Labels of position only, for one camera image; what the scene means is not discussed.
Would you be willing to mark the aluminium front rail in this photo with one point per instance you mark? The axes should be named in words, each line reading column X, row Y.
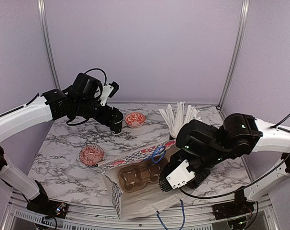
column 187, row 216

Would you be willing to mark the bundle of white straws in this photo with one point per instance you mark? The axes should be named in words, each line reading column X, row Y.
column 175, row 121

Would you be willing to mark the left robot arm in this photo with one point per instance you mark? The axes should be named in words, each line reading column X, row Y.
column 82, row 101

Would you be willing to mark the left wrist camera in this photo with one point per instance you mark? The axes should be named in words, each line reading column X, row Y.
column 108, row 91

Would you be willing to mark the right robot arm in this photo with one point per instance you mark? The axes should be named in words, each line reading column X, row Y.
column 202, row 146

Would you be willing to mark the right aluminium frame post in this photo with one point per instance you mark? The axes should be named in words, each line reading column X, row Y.
column 237, row 48

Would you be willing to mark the left aluminium frame post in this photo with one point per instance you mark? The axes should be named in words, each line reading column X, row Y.
column 47, row 43

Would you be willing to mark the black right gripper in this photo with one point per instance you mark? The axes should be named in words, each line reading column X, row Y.
column 198, row 181

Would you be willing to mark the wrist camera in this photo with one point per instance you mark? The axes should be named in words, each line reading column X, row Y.
column 108, row 91
column 175, row 175

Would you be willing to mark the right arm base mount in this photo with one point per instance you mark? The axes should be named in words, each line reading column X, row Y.
column 232, row 209

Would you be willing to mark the red patterned bowl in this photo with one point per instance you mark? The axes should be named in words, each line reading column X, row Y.
column 134, row 119
column 91, row 155

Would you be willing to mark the brown cardboard cup carrier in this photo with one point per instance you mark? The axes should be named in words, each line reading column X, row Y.
column 135, row 177

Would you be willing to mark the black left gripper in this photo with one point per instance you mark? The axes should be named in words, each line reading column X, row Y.
column 110, row 120

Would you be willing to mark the aluminium frame post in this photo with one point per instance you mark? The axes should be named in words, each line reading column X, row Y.
column 47, row 43
column 237, row 48

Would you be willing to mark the blue checkered paper bag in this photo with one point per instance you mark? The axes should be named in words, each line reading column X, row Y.
column 151, row 199

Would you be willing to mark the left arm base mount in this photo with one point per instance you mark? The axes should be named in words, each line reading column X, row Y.
column 48, row 207

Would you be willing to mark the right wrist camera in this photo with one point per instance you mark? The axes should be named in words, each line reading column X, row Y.
column 175, row 175

